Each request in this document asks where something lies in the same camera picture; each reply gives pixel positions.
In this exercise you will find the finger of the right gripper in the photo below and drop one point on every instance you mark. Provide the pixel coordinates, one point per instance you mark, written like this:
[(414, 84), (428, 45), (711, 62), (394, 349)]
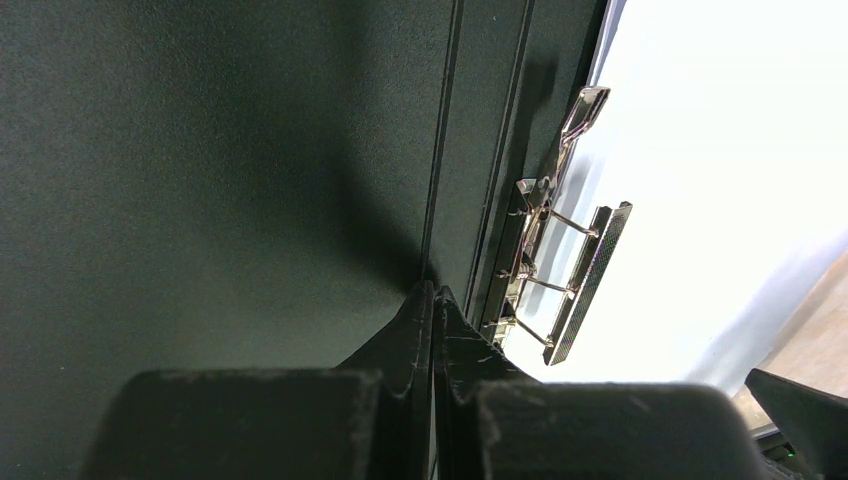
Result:
[(814, 422)]

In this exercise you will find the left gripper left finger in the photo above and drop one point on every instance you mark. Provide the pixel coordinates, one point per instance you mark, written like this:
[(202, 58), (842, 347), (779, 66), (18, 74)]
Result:
[(367, 418)]

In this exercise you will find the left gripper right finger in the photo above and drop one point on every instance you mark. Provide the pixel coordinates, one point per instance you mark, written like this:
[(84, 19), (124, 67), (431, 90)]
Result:
[(496, 422)]

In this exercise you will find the metal folder clip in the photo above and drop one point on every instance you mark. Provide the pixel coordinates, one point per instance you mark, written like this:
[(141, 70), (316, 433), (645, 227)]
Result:
[(548, 266)]

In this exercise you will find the teal folder black inside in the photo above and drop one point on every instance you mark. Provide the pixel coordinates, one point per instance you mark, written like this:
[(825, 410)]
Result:
[(198, 185)]

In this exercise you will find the white paper sheet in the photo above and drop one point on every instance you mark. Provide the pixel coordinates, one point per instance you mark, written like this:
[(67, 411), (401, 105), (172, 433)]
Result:
[(726, 129)]

